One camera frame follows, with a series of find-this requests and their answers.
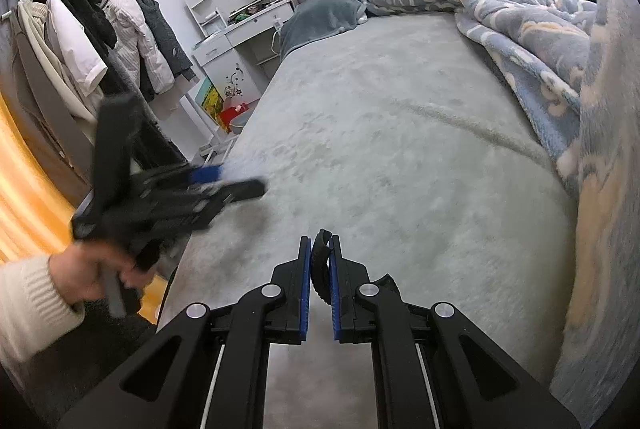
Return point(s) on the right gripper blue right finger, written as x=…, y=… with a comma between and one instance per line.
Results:
x=335, y=288

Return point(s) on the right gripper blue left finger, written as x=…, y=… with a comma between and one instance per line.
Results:
x=304, y=287

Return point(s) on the white knit sleeve forearm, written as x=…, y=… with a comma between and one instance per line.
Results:
x=33, y=313

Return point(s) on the person's left hand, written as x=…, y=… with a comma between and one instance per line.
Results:
x=77, y=271

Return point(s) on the orange yellow curtain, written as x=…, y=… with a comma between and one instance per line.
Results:
x=34, y=213

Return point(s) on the beige trench coat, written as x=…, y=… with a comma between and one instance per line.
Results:
x=67, y=118

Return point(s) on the grey-green bed with sheet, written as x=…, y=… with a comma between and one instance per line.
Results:
x=400, y=138

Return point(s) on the grey cushion on floor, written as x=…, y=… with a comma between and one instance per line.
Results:
x=238, y=123

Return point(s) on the red box on floor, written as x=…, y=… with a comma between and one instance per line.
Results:
x=228, y=114

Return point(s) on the colourful picture board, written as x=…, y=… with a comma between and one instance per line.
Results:
x=211, y=102

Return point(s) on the white puffer jacket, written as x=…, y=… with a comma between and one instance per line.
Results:
x=136, y=47

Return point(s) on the white dressing table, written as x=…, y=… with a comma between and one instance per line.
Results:
x=239, y=52

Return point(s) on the grey knit cardigan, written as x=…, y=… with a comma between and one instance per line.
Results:
x=166, y=40

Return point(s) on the teal blue pillow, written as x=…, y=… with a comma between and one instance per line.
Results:
x=316, y=20

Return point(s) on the black fuzzy garment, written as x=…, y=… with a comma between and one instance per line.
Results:
x=152, y=148

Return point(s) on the blue patterned fleece blanket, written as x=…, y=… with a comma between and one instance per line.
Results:
x=573, y=65

